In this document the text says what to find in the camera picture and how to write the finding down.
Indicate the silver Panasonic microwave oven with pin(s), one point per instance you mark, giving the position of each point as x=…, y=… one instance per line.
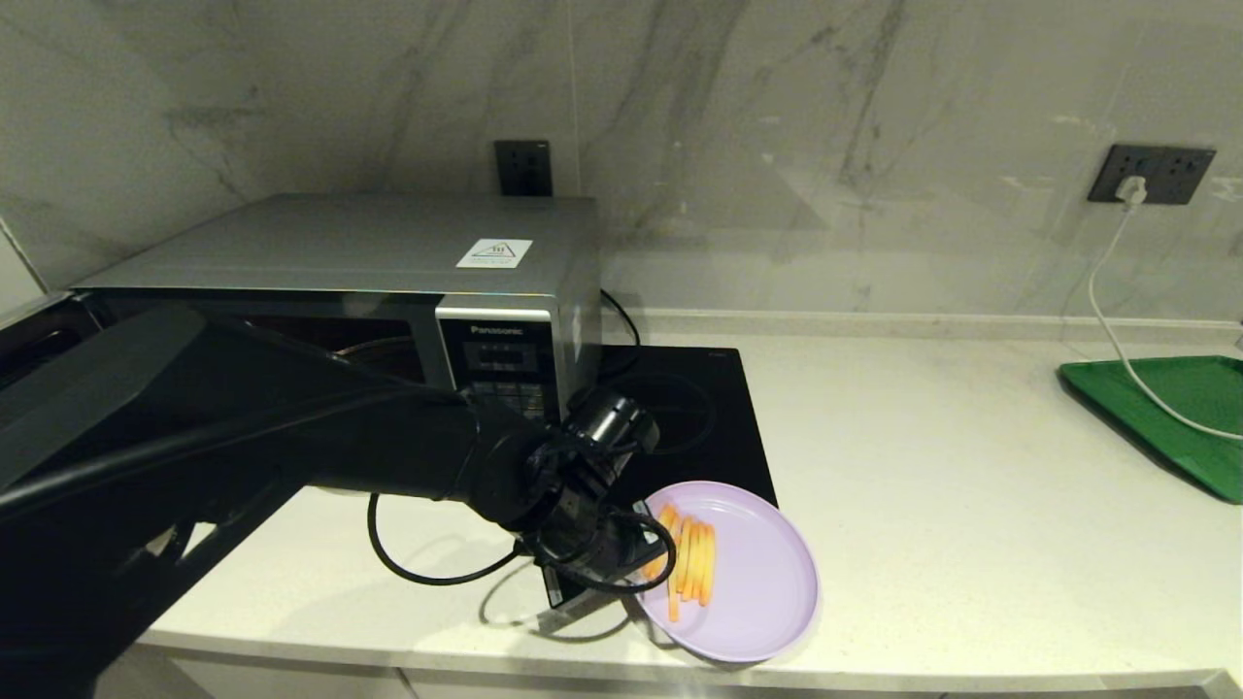
x=340, y=243

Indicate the white warning sticker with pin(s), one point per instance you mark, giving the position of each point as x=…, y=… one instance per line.
x=495, y=253

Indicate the wide black wall socket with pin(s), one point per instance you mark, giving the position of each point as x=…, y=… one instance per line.
x=1180, y=173

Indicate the white power plug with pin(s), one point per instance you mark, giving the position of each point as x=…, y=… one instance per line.
x=1130, y=191

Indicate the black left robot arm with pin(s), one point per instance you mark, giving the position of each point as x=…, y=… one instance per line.
x=243, y=427

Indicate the green plastic tray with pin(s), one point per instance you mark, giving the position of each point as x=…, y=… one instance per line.
x=1194, y=388

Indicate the long orange french fry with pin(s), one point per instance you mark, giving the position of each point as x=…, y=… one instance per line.
x=673, y=604

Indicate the cabinet front panel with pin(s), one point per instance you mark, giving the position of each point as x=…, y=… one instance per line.
x=486, y=687
x=291, y=680

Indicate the small black wall socket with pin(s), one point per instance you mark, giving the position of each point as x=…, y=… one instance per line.
x=523, y=168

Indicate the black glass microwave door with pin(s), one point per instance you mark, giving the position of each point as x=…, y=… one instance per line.
x=39, y=335

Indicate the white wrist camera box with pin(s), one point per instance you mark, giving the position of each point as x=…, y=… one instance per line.
x=558, y=587

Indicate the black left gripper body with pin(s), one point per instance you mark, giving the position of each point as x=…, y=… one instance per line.
x=592, y=544

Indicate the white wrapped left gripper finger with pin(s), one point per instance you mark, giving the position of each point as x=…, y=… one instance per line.
x=612, y=602

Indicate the black induction cooktop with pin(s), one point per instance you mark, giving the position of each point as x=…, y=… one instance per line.
x=719, y=427

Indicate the lilac round plate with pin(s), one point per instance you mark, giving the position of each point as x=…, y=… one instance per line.
x=757, y=582

